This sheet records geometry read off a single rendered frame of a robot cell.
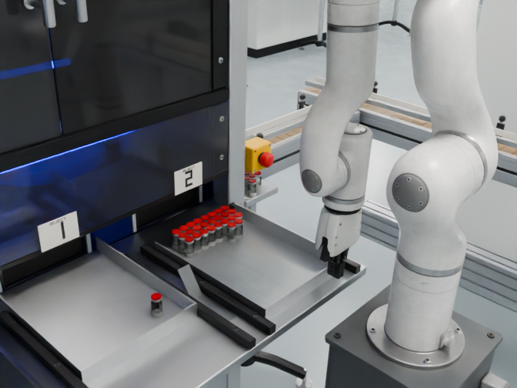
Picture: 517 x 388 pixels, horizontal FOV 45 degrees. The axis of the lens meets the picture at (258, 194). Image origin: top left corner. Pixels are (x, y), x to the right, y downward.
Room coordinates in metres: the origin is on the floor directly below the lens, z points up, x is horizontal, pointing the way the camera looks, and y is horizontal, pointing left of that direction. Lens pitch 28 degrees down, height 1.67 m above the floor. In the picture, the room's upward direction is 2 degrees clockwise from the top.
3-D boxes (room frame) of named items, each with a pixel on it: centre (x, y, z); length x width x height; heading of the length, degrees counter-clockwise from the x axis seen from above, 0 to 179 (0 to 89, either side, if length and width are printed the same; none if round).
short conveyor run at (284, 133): (1.80, -0.07, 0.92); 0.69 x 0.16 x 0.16; 138
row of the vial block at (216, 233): (1.23, 0.10, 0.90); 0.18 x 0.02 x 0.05; 138
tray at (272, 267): (1.16, 0.02, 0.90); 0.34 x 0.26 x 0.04; 48
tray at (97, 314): (0.98, 0.33, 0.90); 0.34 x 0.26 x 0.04; 48
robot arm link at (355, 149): (1.08, -0.17, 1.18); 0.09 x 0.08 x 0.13; 138
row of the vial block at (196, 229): (1.25, 0.12, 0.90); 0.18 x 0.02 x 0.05; 138
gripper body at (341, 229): (1.08, -0.17, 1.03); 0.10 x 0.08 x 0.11; 138
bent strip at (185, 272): (1.00, 0.10, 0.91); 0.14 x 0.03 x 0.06; 49
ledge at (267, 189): (1.54, 0.04, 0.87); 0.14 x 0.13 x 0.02; 48
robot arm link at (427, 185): (0.93, -0.30, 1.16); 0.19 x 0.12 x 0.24; 138
